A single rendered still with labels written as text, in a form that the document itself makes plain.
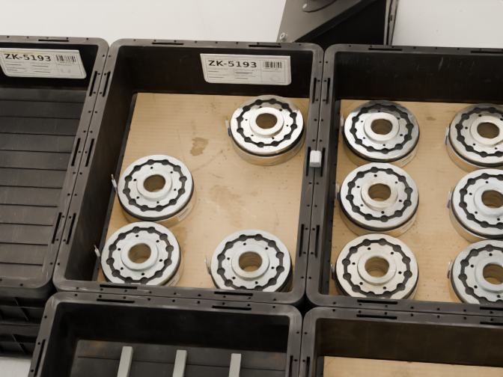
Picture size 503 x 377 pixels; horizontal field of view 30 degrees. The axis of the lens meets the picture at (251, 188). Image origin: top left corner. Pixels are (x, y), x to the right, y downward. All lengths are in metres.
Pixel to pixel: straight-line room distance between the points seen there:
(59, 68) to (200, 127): 0.22
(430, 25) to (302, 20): 0.28
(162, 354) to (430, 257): 0.36
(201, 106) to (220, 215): 0.19
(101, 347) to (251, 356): 0.19
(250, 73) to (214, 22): 0.34
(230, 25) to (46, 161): 0.46
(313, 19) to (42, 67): 0.41
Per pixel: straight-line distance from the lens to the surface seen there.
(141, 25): 1.68
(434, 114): 1.36
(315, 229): 1.12
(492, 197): 1.26
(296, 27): 1.46
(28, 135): 1.40
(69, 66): 1.39
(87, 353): 1.20
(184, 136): 1.34
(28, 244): 1.30
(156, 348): 1.18
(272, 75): 1.34
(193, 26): 1.66
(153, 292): 1.10
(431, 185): 1.28
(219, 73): 1.35
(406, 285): 1.17
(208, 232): 1.25
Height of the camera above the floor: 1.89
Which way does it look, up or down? 56 degrees down
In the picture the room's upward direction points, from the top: 7 degrees counter-clockwise
